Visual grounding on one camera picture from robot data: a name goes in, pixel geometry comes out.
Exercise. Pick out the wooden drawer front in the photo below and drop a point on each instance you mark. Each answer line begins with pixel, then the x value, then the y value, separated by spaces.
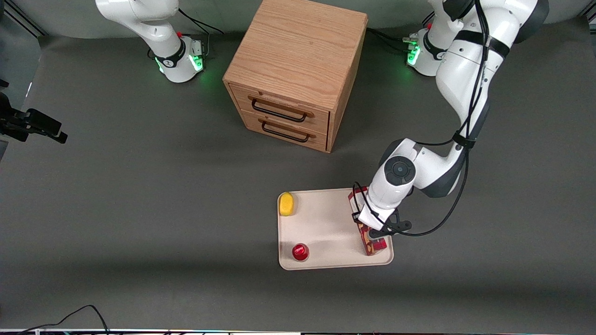
pixel 321 118
pixel 319 139

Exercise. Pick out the red cookie box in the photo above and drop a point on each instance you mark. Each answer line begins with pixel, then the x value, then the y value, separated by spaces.
pixel 372 244

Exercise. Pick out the right arm black camera mount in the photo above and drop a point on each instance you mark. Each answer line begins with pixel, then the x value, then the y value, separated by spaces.
pixel 39 123

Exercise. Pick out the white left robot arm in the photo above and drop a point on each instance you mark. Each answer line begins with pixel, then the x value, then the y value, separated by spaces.
pixel 465 79

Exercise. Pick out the yellow lemon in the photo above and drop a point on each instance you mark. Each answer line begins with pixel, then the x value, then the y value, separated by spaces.
pixel 287 204

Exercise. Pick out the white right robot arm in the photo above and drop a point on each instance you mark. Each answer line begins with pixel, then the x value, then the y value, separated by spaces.
pixel 149 23

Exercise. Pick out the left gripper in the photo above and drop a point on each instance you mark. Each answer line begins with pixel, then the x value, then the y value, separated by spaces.
pixel 355 217

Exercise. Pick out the beige plastic tray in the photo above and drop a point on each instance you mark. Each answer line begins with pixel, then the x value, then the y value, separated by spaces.
pixel 326 228

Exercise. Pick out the red cup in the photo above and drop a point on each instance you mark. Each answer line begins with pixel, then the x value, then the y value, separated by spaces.
pixel 300 252

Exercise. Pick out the wooden drawer cabinet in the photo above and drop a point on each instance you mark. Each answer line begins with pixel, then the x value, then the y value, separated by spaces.
pixel 298 46

